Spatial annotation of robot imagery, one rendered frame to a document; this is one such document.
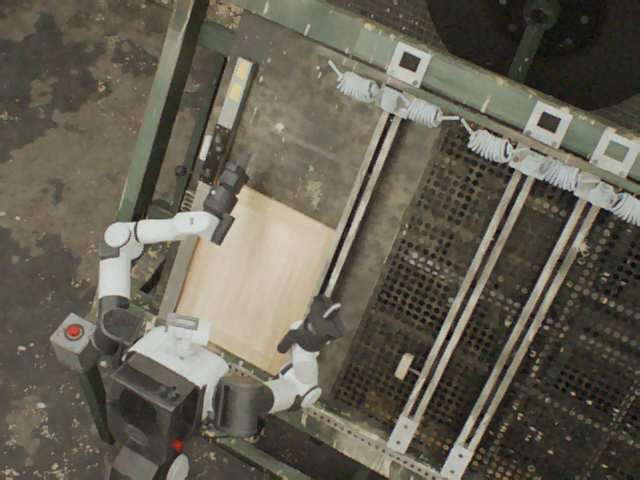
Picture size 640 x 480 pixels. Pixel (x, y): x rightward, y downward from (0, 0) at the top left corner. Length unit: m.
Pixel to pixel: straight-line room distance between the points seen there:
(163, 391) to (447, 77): 1.14
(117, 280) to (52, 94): 2.58
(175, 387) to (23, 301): 1.97
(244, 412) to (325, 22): 1.11
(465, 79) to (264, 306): 1.01
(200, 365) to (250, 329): 0.50
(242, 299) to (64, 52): 2.72
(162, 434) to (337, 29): 1.21
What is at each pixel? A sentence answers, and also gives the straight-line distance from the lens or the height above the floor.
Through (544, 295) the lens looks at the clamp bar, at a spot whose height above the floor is 1.46.
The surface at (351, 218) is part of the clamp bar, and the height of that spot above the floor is 1.43.
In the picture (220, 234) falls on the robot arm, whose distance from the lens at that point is 2.51.
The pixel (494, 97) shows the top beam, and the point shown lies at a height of 1.89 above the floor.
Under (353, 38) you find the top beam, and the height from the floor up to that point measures 1.88.
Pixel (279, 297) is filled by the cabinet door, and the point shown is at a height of 1.11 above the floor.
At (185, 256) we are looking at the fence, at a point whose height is 1.12.
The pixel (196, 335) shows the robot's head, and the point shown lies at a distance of 2.37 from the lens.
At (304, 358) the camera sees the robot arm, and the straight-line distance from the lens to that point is 2.35.
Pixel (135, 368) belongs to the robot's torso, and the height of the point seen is 1.40.
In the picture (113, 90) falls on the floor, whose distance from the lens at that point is 4.98.
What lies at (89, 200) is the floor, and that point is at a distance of 4.49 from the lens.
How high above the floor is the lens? 3.52
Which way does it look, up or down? 55 degrees down
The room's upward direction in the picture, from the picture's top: 7 degrees clockwise
